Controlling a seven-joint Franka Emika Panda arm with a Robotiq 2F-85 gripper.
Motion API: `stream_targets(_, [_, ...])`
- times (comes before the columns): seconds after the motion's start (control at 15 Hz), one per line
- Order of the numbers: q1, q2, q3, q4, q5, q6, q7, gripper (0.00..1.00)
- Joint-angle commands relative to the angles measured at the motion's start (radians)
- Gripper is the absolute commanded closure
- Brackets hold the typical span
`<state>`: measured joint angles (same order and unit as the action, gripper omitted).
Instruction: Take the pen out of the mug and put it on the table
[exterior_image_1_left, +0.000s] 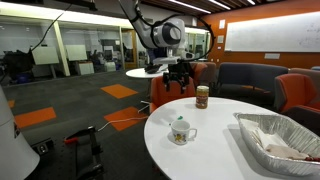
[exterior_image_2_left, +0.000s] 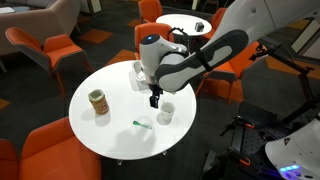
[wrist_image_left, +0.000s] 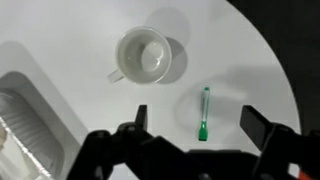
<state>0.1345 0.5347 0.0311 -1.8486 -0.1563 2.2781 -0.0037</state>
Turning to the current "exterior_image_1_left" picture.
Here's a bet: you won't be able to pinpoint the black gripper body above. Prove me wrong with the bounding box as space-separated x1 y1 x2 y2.
168 63 191 80

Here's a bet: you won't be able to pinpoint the green capped white pen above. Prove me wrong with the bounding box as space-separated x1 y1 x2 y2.
169 116 183 126

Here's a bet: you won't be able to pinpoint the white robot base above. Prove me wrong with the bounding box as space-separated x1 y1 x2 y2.
0 88 40 180

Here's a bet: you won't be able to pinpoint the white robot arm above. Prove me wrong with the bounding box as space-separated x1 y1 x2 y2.
118 0 194 93

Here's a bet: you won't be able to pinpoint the white floral ceramic mug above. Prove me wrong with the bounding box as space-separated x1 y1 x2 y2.
171 120 197 145

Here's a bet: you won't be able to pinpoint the black bowl on small table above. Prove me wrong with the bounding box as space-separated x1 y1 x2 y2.
144 65 160 74

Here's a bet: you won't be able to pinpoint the orange chair behind table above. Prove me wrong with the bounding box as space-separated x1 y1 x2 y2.
149 76 195 113

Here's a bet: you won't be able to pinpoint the peanut butter jar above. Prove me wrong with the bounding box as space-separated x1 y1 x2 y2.
196 85 209 109

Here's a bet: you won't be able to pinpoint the small white round table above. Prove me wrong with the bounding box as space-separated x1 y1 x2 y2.
126 68 163 79

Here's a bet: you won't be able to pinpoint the grey blue sofa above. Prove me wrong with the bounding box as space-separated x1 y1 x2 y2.
218 62 288 93

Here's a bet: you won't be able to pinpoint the orange chair at right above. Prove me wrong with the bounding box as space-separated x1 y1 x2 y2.
274 73 320 112

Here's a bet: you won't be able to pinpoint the white napkins in tray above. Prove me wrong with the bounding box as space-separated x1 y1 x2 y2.
240 119 308 160

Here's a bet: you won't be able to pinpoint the aluminium foil tray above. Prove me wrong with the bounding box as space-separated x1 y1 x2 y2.
234 113 320 176

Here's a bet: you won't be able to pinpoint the black clamp stand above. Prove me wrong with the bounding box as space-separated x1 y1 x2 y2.
63 126 104 180

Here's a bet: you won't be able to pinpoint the white floor cable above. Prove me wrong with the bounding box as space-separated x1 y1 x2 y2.
97 103 151 132

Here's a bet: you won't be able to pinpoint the wall whiteboard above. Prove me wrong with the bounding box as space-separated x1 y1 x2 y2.
225 11 320 53

